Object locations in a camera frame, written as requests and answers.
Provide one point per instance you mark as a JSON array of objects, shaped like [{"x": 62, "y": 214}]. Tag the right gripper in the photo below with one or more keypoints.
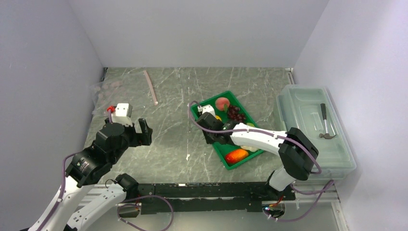
[{"x": 209, "y": 141}]

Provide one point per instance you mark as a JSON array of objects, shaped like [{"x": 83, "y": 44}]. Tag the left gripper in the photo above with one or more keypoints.
[{"x": 146, "y": 132}]

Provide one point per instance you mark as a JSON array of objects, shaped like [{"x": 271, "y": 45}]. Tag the green plastic tray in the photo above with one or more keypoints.
[{"x": 224, "y": 149}]

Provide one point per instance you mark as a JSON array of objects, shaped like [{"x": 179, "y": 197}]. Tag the clear zip top bag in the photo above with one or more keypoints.
[{"x": 134, "y": 88}]

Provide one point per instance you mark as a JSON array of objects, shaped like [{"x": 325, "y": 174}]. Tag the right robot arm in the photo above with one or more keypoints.
[{"x": 296, "y": 152}]

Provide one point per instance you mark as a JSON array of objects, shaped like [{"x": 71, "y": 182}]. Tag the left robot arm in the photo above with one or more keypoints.
[{"x": 85, "y": 170}]

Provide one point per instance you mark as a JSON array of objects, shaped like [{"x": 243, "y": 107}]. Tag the pink peach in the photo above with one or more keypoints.
[{"x": 222, "y": 103}]

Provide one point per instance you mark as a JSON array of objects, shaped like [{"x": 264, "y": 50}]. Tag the dark purple grapes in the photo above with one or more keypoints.
[{"x": 234, "y": 113}]

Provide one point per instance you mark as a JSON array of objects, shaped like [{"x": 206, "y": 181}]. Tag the red orange mango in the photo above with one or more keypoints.
[{"x": 236, "y": 156}]

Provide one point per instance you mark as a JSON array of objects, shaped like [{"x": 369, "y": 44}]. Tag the clear plastic storage box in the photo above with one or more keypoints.
[{"x": 299, "y": 107}]

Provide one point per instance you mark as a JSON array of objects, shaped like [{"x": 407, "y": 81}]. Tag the small hammer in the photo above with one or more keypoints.
[{"x": 325, "y": 135}]

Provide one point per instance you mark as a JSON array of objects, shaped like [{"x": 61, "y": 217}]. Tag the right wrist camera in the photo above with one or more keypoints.
[{"x": 206, "y": 109}]

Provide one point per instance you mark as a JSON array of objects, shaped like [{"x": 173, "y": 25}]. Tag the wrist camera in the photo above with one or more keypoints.
[
  {"x": 206, "y": 109},
  {"x": 121, "y": 113}
]

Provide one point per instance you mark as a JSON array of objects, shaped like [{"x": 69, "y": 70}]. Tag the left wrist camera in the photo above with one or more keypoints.
[{"x": 121, "y": 113}]

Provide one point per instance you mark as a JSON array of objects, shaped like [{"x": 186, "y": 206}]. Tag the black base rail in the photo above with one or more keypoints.
[{"x": 197, "y": 197}]

